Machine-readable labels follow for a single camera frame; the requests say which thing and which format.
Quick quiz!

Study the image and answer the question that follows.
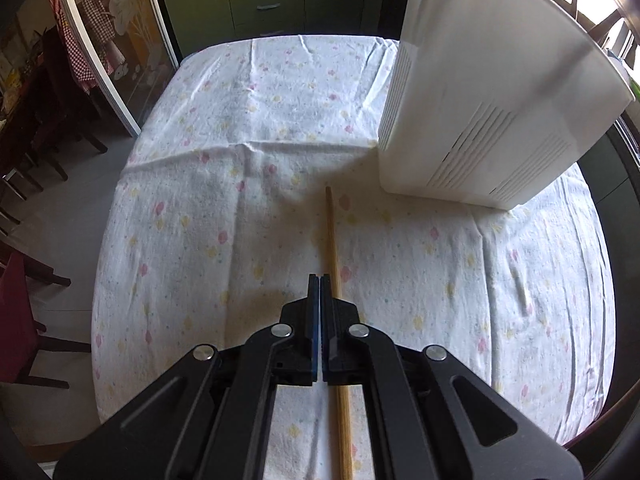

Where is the white slotted utensil basket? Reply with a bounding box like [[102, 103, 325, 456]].
[[377, 0, 637, 211]]

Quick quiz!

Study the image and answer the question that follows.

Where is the white floral tablecloth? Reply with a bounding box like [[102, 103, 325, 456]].
[[90, 34, 617, 480]]

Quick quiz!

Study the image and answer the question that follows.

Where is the dark wooden chair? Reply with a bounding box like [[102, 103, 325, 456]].
[[0, 25, 108, 201]]

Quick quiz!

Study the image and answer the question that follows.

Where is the red chair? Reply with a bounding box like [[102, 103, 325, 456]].
[[0, 250, 93, 391]]

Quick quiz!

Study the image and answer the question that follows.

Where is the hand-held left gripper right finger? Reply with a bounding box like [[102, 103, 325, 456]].
[[321, 274, 583, 480]]

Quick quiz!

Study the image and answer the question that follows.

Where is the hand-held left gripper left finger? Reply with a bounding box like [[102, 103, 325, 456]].
[[52, 274, 319, 480]]

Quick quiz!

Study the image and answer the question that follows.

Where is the red checked cloth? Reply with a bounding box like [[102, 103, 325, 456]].
[[47, 0, 126, 93]]

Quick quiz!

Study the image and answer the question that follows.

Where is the plain wooden chopstick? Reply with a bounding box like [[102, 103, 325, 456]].
[[324, 186, 353, 480]]

